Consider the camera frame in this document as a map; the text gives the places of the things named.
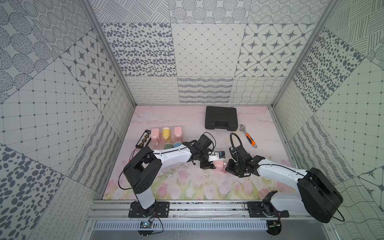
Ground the pink pencil sharpener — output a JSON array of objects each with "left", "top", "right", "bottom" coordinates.
[
  {"left": 213, "top": 160, "right": 226, "bottom": 170},
  {"left": 174, "top": 127, "right": 183, "bottom": 142},
  {"left": 151, "top": 128, "right": 161, "bottom": 146}
]

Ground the yellow pencil sharpener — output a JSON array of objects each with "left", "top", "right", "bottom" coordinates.
[{"left": 162, "top": 127, "right": 171, "bottom": 143}]

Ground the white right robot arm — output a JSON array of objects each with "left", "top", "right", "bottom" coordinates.
[{"left": 226, "top": 143, "right": 346, "bottom": 223}]

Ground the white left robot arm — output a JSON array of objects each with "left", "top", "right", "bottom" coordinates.
[{"left": 121, "top": 132, "right": 216, "bottom": 211}]

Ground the black plastic tool case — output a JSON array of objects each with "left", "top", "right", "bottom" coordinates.
[{"left": 205, "top": 106, "right": 239, "bottom": 132}]

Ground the black connector board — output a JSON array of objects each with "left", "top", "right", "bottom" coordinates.
[{"left": 136, "top": 130, "right": 151, "bottom": 149}]

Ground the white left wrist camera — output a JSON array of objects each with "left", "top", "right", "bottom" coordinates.
[{"left": 209, "top": 151, "right": 226, "bottom": 162}]

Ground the orange handled adjustable wrench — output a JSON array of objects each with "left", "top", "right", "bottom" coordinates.
[{"left": 239, "top": 124, "right": 257, "bottom": 148}]

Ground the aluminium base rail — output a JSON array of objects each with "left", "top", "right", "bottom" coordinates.
[{"left": 86, "top": 200, "right": 311, "bottom": 233}]

